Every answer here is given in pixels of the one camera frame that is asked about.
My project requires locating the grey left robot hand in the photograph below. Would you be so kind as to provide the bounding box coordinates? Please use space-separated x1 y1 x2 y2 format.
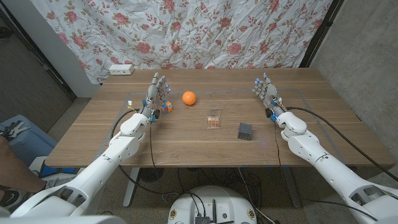
139 72 172 123

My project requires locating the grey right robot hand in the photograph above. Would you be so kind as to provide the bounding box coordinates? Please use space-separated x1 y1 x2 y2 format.
251 72 285 122

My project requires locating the clear eyeshadow palette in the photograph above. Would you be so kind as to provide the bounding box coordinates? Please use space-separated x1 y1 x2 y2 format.
206 105 222 129

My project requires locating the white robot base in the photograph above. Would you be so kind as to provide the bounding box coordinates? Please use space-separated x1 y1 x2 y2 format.
167 185 258 224

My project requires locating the dark grey block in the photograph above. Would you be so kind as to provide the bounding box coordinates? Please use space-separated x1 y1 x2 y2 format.
237 122 253 141

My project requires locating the white hand tool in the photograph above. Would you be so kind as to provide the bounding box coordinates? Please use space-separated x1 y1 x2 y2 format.
0 120 31 139

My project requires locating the colourful puzzle cube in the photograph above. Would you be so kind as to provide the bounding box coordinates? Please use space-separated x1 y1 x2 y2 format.
160 99 174 115

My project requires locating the orange fruit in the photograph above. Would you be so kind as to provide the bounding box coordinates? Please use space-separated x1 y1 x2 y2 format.
182 91 197 106

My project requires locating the white power strip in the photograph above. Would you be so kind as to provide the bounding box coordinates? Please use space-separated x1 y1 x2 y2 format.
108 63 135 76

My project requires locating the floral backdrop cloth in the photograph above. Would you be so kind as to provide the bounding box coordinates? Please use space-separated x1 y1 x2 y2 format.
30 0 333 85

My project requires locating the black backdrop stand pole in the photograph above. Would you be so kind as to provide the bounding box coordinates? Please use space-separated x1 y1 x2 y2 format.
298 0 345 68

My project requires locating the round black floor fan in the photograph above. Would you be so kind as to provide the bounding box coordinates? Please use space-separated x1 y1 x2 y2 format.
138 167 165 184

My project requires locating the white table leg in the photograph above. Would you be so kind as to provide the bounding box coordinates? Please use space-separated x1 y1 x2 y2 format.
123 167 141 208

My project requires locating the grey table leg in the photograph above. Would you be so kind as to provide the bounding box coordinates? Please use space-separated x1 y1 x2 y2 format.
281 167 302 208

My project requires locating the blue storage bin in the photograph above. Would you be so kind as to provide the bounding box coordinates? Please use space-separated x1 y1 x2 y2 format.
0 114 58 167

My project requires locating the person's bare limb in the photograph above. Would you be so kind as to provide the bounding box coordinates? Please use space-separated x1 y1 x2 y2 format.
0 135 47 194

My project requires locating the black sports shoe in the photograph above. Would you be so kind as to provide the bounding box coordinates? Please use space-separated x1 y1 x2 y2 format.
0 186 29 210

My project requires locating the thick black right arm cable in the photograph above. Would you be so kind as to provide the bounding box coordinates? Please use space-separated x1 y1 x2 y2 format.
285 106 398 183

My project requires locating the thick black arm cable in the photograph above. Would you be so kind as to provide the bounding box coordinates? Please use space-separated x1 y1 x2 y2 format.
110 108 181 197
285 106 398 183

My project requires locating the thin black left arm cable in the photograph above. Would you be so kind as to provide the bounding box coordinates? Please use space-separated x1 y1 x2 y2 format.
149 121 157 169

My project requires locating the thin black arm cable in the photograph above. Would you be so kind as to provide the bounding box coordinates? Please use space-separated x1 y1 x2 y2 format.
149 121 157 169
273 121 379 222

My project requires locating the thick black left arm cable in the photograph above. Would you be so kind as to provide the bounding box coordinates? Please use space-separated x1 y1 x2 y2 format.
110 108 181 197

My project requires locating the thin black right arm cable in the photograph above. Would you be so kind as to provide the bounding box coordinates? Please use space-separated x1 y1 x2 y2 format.
273 121 379 222

